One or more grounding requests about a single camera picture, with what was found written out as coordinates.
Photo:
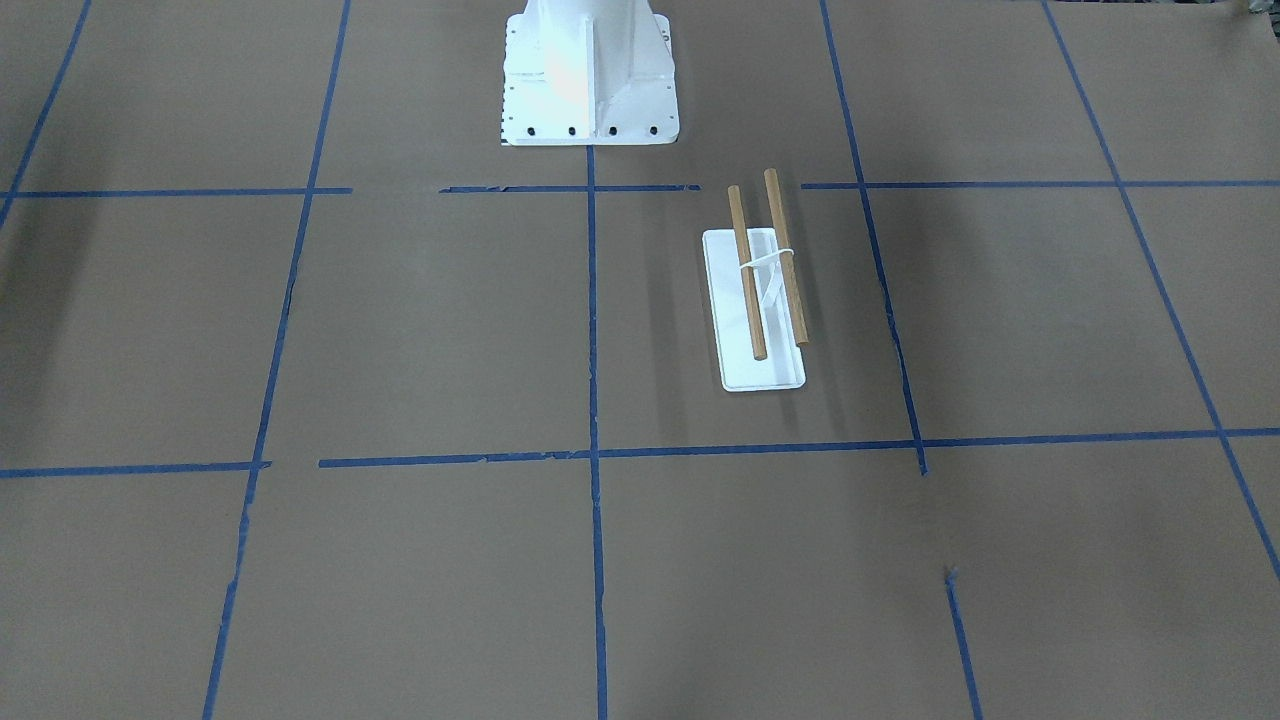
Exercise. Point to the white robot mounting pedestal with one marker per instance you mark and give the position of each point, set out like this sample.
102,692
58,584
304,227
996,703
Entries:
589,73

